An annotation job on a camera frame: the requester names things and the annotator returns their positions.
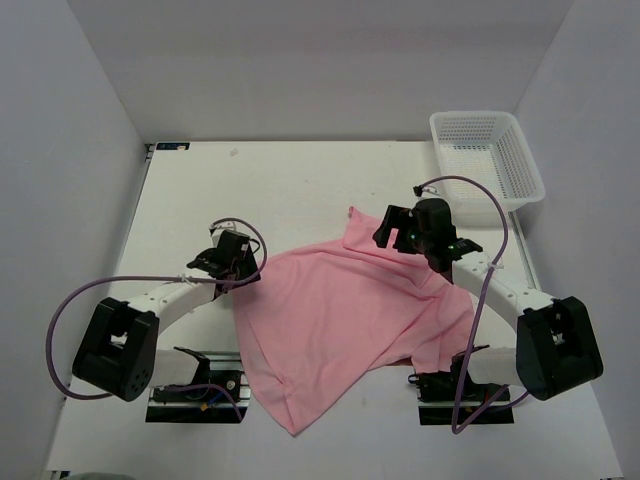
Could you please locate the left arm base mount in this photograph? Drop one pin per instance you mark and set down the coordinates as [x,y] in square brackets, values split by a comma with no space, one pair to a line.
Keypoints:
[218,394]

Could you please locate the blue label sticker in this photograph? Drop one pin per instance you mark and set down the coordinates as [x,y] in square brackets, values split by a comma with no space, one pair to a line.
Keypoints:
[172,146]

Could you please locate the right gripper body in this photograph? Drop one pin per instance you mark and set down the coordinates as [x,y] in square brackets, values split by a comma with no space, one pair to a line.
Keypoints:
[421,241]

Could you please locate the white plastic basket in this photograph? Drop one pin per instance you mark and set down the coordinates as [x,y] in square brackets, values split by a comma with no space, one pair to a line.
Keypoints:
[490,148]

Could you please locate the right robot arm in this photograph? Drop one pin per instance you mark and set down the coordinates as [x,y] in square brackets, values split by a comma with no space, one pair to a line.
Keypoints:
[556,349]

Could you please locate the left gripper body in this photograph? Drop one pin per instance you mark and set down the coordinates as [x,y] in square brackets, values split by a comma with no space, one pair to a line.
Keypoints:
[245,268]

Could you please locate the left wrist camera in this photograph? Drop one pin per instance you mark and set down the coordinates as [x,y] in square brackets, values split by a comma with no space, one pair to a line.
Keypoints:
[228,241]

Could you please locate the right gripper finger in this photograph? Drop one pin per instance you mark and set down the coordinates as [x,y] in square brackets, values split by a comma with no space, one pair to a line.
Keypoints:
[395,217]
[402,243]

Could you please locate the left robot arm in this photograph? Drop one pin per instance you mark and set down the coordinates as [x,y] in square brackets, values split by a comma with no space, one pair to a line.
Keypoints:
[118,353]

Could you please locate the pink t shirt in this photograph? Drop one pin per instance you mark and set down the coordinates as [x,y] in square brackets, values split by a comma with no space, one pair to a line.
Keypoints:
[322,316]

